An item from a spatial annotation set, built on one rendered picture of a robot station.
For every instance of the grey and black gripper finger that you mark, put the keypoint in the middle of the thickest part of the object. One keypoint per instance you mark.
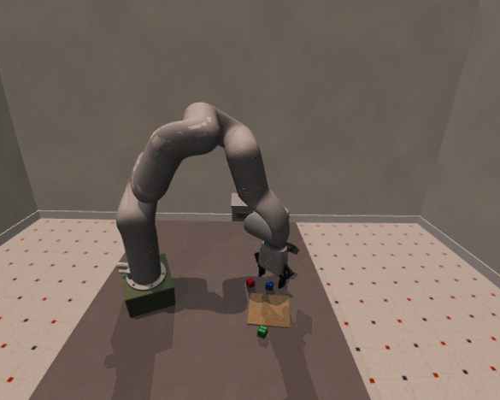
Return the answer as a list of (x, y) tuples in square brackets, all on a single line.
[(261, 269), (286, 276)]

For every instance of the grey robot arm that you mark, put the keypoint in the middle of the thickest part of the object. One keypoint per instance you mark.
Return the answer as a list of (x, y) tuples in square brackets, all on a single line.
[(205, 128)]

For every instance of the orange flat mat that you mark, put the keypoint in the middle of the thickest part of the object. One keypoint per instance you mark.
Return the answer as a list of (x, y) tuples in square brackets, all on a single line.
[(269, 310)]

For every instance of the green die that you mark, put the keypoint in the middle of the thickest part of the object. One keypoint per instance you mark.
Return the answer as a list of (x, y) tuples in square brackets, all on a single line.
[(262, 331)]

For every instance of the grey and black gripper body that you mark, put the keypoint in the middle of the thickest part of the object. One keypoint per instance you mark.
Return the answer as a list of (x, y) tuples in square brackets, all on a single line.
[(273, 260)]

